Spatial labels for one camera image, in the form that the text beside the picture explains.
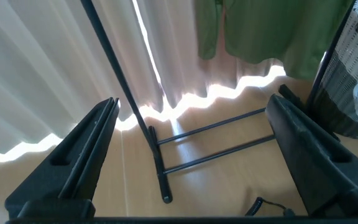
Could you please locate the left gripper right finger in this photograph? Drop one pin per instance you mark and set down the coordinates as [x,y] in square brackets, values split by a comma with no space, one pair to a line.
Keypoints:
[315,168]

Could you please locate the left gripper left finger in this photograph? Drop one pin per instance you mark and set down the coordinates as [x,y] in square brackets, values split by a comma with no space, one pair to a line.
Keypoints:
[73,174]

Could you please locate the green long-sleeved shirt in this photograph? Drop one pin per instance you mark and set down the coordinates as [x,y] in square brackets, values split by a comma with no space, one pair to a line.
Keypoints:
[259,28]

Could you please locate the white laundry basket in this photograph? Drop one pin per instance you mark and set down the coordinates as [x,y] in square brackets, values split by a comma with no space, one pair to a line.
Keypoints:
[350,62]

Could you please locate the black clothes rack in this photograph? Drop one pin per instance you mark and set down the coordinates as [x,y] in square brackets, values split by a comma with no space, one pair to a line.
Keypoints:
[114,62]

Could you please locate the beige curtain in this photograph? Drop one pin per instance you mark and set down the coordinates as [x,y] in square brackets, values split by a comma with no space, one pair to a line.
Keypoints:
[42,62]

